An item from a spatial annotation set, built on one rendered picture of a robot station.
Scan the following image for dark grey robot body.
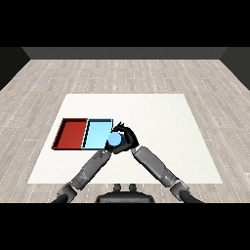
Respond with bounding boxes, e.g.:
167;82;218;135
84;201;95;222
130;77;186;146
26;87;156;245
95;184;155;204

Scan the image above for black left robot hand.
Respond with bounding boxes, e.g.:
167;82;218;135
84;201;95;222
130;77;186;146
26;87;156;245
104;142;131;155

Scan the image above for small blue can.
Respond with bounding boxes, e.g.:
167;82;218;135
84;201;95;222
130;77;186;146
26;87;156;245
106;132;123;147

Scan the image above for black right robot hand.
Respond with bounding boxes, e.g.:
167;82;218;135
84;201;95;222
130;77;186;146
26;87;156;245
111;121;141;152

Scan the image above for red shallow open box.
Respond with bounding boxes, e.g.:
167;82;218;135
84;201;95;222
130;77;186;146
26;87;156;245
51;117;90;151

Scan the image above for light blue shallow open box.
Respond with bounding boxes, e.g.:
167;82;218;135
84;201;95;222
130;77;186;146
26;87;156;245
80;117;114;151

